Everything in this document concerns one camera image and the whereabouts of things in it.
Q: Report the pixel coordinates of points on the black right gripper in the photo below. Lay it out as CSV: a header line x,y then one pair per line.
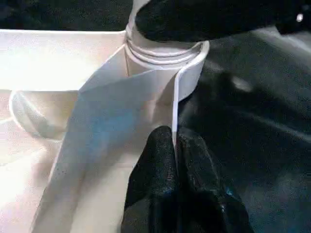
x,y
294,14

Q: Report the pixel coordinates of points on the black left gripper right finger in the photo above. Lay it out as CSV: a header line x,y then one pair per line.
x,y
206,199

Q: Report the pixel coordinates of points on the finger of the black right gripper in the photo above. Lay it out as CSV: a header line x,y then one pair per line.
x,y
194,19

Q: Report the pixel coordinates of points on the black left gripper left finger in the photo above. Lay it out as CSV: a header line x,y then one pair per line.
x,y
155,189

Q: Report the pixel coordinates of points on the white plastic table leg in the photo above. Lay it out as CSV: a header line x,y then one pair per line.
x,y
158,51

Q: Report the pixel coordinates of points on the white plastic table top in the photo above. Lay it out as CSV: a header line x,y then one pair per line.
x,y
60,121

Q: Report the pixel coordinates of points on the black mat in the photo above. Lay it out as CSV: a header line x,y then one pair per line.
x,y
243,109

